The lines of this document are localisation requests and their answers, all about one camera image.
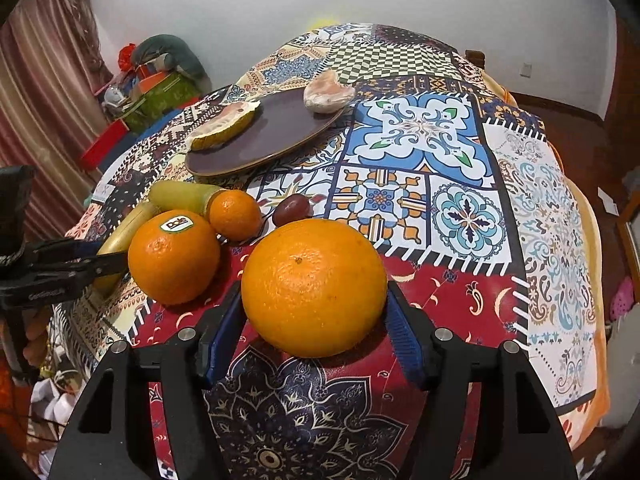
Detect dark red date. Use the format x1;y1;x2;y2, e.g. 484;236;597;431
272;193;315;226

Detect patterned patchwork tablecloth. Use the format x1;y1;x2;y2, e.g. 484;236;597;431
50;22;608;480

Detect yellow banana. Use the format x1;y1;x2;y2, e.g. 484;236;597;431
92;201;162;297

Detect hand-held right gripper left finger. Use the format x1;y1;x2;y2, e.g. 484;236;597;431
48;280;246;480

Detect brown round plate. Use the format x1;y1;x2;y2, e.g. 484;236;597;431
185;87;342;177

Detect pink slipper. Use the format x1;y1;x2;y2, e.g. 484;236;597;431
610;276;636;317

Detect small tangerine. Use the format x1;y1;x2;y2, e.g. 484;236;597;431
208;190;263;241

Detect person's left hand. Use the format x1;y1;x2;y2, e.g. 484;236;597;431
22;310;51;368

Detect pink pomelo piece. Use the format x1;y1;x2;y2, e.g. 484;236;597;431
303;69;356;113

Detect red box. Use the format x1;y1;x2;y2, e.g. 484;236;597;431
80;121;132;171

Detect white paper sheet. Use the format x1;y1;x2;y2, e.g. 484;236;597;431
597;187;621;216

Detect yellow hoop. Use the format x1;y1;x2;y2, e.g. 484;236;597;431
307;12;346;31

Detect orange with sticker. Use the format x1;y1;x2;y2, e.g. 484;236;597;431
127;211;221;306

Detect striped brown curtain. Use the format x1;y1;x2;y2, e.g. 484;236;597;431
0;0;108;241

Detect orange box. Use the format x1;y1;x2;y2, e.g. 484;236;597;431
137;71;168;92

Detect large plain orange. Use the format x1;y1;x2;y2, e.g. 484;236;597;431
241;218;388;359

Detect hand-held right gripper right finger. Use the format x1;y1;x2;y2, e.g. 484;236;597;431
385;280;583;480

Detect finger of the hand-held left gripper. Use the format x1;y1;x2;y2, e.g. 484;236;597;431
22;251;127;295
25;239;103;263

